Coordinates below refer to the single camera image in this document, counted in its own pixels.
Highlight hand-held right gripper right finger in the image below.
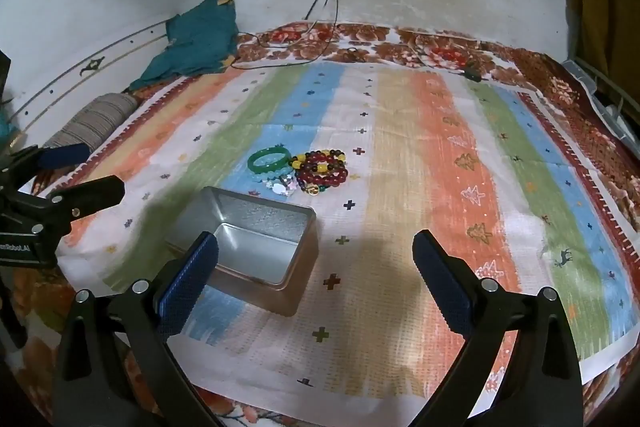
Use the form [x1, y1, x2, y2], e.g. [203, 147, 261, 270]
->
[407, 229, 586, 427]

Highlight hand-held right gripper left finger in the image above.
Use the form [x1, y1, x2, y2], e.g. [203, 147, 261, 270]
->
[52, 231, 236, 427]

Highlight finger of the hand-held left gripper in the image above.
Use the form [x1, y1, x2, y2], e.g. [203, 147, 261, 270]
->
[0, 143, 91, 194]
[0, 175, 126, 236]

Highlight silver metal tin box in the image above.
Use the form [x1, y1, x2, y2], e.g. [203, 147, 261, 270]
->
[165, 186, 319, 318]

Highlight green bangle bracelet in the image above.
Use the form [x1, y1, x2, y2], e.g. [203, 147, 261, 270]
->
[247, 146, 293, 176]

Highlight red and yellow bead bracelets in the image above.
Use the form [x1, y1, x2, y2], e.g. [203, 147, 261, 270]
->
[294, 161, 350, 196]

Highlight yellow and dark bead bracelet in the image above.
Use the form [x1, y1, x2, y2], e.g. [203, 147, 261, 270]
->
[288, 149, 347, 174]

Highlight grey striped bolster pillow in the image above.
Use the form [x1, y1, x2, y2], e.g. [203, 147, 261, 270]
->
[42, 93, 140, 154]

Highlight black box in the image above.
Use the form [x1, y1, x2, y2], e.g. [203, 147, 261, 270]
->
[0, 52, 12, 108]

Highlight striped colourful cloth mat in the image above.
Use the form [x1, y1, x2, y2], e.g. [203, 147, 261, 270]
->
[47, 62, 640, 418]

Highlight teal garment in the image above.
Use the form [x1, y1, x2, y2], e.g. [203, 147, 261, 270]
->
[129, 0, 240, 94]

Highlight clear plastic bin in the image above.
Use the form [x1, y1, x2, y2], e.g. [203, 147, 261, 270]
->
[562, 59, 640, 142]

